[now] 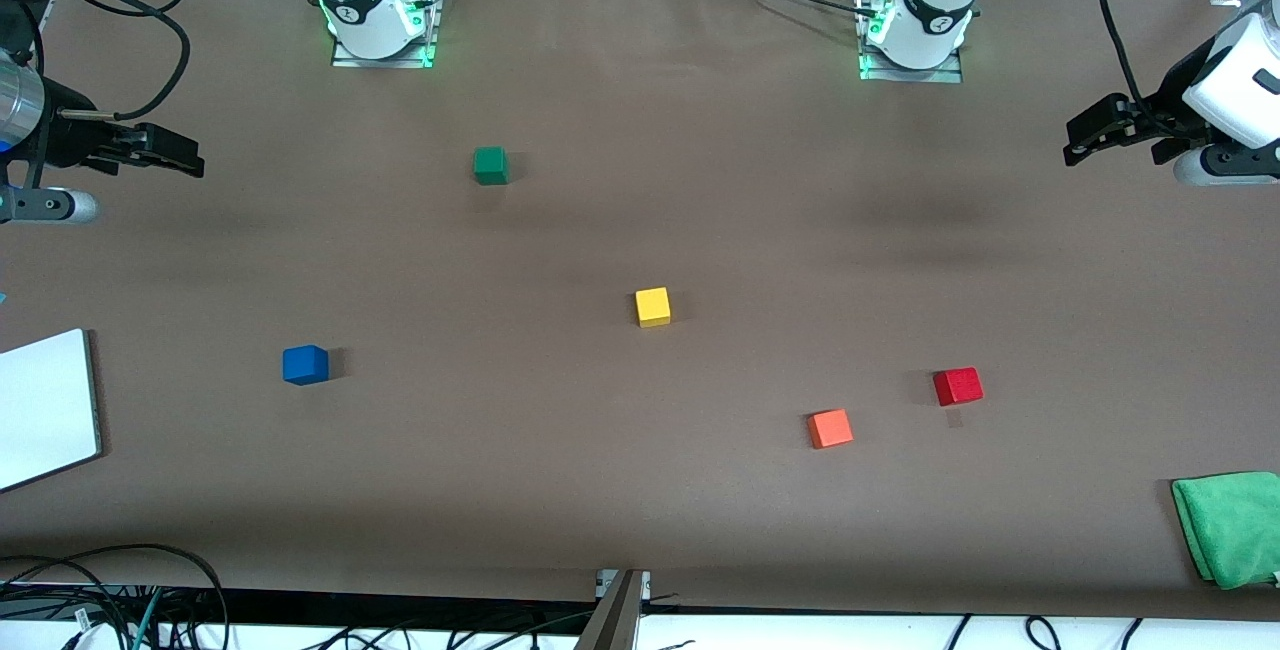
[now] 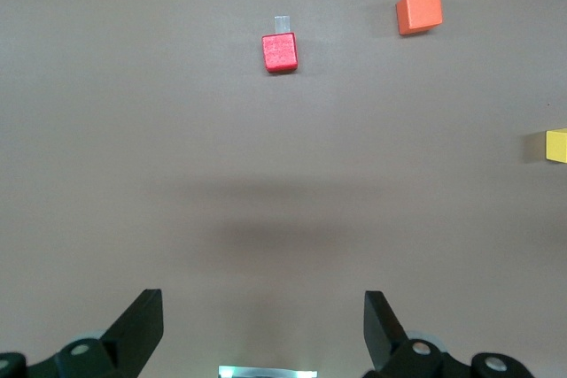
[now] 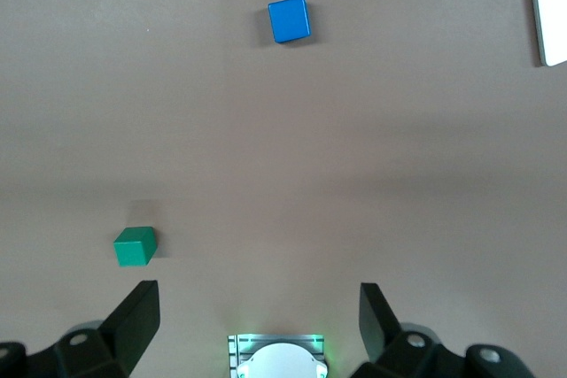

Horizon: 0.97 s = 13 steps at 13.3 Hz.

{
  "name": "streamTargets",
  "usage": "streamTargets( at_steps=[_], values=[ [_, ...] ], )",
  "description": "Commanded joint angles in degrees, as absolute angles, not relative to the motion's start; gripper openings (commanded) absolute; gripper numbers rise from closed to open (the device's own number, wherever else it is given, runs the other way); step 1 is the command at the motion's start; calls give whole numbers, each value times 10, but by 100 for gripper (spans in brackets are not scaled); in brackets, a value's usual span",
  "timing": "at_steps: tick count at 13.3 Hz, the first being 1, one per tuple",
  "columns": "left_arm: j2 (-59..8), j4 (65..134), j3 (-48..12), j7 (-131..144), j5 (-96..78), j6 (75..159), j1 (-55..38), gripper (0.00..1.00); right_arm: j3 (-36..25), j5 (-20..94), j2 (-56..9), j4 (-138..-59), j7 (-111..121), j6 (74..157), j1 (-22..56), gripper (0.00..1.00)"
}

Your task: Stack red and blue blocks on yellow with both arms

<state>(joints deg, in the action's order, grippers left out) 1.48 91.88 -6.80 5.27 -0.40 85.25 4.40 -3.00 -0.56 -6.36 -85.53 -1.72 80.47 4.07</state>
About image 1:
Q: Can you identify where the blue wooden block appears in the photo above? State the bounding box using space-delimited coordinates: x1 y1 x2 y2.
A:
282 344 330 387

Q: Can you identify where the red wooden block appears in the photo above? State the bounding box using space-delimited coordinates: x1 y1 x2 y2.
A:
933 367 984 407

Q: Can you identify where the white flat board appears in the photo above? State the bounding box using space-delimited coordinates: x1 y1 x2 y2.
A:
0 328 103 493

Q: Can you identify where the orange wooden block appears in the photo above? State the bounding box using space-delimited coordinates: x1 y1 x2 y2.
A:
808 408 855 450

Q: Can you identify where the green folded cloth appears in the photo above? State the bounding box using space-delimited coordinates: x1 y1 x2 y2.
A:
1170 471 1280 591

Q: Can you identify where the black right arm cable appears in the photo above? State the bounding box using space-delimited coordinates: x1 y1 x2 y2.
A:
20 0 193 121

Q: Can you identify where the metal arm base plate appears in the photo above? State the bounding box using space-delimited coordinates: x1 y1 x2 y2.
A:
857 0 964 84
330 0 441 69

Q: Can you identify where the black looped floor cable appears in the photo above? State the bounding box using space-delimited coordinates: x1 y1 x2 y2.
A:
0 543 231 650

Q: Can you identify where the teal floor cable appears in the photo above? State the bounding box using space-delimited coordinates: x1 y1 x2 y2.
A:
128 587 167 650

